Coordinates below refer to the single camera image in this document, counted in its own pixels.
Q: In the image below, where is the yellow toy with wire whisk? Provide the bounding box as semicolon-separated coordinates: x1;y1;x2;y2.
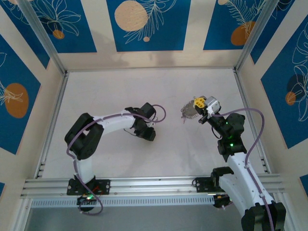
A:
180;95;207;125

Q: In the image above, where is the circuit board with green light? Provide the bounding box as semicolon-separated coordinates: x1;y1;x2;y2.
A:
212;193;234;209
76;194;97;206

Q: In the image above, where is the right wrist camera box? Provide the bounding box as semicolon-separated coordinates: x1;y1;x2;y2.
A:
204;96;221;116

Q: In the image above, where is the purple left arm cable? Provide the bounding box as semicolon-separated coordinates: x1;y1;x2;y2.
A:
66;104;167;216

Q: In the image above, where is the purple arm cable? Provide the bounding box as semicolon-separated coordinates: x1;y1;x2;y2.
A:
213;108;275;231
66;104;167;216

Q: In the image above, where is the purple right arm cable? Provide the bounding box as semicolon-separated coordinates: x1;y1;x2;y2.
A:
213;108;275;231

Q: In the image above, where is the aluminium side frame rail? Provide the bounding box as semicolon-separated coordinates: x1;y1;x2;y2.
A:
233;68;271;174
33;72;70;179

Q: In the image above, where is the long aluminium frame rail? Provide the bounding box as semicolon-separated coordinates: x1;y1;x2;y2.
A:
20;173;288;200

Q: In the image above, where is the aluminium corner post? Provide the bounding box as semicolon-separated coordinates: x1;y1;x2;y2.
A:
234;0;276;73
16;0;67;76

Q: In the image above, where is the slotted grey cable duct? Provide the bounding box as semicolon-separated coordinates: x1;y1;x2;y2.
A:
30;194;215;208

